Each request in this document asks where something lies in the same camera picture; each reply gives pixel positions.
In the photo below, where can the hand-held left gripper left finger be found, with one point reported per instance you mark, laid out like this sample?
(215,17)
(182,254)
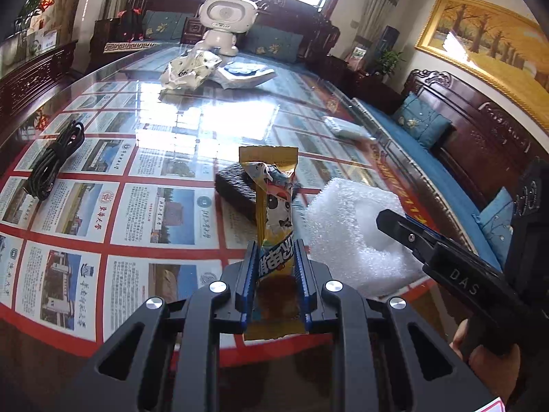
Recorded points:
(248,283)

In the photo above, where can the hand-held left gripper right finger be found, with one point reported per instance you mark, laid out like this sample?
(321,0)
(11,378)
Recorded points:
(302,283)

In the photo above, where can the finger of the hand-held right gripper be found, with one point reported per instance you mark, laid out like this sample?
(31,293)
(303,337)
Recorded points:
(403,231)

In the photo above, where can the white foam block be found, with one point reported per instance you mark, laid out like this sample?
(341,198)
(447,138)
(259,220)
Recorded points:
(343,231)

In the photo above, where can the yellow snack wrapper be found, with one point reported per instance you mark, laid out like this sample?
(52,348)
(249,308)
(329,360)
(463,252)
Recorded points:
(274,210)

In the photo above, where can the person's right hand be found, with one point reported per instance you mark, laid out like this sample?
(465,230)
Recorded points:
(484,369)

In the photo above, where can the long blue sofa seat pad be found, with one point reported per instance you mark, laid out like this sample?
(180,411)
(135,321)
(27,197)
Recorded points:
(429,171)

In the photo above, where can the teal embroidered cushion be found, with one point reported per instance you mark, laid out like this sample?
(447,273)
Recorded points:
(165,25)
(495,223)
(274,43)
(422,120)

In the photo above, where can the black sponge block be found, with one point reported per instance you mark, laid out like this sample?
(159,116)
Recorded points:
(233,184)

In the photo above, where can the carved wooden long sofa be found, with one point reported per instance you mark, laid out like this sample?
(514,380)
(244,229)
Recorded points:
(472,137)

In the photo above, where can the red printed table mat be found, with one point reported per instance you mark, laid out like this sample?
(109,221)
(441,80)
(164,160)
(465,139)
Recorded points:
(141,214)

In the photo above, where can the dark wooden side table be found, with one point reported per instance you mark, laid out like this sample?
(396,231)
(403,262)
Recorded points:
(369,88)

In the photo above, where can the small potted plant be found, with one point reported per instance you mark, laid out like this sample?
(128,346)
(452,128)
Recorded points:
(390,61)

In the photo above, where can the small picture stand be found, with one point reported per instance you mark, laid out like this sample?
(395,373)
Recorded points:
(358,55)

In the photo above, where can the dark tall appliance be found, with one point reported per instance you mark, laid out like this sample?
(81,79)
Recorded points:
(388,36)

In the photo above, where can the gold framed tree painting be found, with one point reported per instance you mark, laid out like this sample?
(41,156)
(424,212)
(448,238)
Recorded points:
(484,38)

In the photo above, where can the blue white flat packet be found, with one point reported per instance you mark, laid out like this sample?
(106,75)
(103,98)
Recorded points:
(244,73)

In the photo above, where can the crumpled white yellow bag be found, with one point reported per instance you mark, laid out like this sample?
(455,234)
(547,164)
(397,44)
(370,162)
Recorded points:
(193,68)

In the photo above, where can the carved wooden short sofa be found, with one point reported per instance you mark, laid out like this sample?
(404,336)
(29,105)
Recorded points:
(300,21)

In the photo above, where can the short blue sofa seat pad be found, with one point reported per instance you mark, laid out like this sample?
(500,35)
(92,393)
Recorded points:
(128,46)

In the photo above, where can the white robot toy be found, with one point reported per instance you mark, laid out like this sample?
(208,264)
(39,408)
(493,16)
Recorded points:
(227,13)

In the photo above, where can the black red bag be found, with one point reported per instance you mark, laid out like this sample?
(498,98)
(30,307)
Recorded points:
(128,23)

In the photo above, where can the carved wooden television cabinet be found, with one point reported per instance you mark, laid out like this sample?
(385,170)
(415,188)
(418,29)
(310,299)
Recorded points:
(34,77)

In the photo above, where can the small white box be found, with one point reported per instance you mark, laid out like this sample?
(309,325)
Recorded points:
(43,42)

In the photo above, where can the white standing air conditioner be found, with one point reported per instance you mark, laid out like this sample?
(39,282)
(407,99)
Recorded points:
(96,4)

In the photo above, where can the green plant in glass vase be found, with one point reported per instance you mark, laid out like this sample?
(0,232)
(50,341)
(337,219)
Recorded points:
(32,6)

